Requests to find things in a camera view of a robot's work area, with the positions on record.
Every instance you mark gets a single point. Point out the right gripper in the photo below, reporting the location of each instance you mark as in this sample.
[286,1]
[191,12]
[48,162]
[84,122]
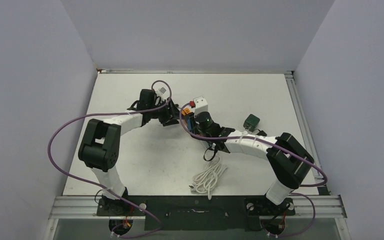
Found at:
[196,131]

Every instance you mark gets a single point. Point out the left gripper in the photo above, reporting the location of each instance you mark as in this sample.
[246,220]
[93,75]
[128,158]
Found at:
[171,116]

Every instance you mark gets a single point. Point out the blue plug adapter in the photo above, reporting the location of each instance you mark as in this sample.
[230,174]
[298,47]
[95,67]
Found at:
[189,123]

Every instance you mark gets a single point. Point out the green cube plug adapter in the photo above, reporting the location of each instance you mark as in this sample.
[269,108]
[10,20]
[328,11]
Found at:
[251,123]

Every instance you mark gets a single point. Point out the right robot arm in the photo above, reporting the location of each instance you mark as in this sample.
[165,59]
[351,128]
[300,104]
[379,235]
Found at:
[289,160]

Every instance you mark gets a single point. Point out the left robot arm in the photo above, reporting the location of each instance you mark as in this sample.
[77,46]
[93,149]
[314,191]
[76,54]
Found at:
[100,145]

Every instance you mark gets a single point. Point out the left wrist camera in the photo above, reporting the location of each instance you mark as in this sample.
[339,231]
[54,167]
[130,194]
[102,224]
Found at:
[163,93]

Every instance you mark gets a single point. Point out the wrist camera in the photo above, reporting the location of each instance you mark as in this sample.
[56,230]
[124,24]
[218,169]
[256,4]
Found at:
[163,93]
[199,105]

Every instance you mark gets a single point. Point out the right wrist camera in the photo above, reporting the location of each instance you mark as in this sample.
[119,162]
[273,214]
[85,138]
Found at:
[199,105]

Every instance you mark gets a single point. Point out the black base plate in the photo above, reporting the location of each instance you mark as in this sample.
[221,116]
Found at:
[198,213]

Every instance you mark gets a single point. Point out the aluminium right rail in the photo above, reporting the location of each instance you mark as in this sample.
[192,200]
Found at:
[302,121]

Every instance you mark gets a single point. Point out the aluminium rail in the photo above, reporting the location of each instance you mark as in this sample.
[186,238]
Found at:
[78,208]
[302,121]

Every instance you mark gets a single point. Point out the aluminium front rail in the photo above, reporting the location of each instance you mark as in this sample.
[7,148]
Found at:
[78,208]

